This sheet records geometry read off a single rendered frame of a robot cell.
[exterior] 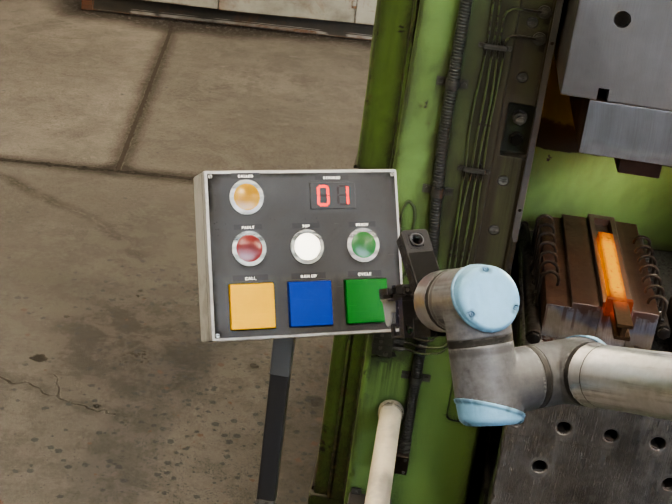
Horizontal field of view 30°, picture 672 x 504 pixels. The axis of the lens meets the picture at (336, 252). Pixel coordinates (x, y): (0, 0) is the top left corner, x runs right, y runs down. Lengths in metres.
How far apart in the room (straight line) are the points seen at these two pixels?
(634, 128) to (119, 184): 3.24
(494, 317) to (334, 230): 0.51
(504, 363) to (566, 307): 0.61
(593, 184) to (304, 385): 1.42
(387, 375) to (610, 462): 0.47
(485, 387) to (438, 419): 0.88
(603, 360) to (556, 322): 0.61
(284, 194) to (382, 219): 0.18
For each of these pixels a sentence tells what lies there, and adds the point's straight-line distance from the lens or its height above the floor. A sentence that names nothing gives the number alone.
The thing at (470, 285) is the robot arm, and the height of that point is 1.25.
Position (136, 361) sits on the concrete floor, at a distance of 3.87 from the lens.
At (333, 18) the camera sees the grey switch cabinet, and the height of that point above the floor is 0.12.
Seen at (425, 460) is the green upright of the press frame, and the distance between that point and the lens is 2.63.
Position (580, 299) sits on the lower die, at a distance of 2.30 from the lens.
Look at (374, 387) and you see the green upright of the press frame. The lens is 2.54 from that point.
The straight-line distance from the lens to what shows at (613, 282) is 2.36.
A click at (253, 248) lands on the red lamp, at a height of 1.09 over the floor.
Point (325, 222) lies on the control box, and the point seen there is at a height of 1.12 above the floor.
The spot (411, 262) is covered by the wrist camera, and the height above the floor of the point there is 1.18.
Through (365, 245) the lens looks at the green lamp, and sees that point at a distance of 2.12.
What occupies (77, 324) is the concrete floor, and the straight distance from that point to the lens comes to 4.06.
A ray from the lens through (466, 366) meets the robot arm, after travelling 1.70.
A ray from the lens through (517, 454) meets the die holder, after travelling 2.37.
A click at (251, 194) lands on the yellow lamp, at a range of 2.07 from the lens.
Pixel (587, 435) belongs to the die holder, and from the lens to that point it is 2.35.
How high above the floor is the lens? 1.96
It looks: 25 degrees down
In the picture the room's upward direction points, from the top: 7 degrees clockwise
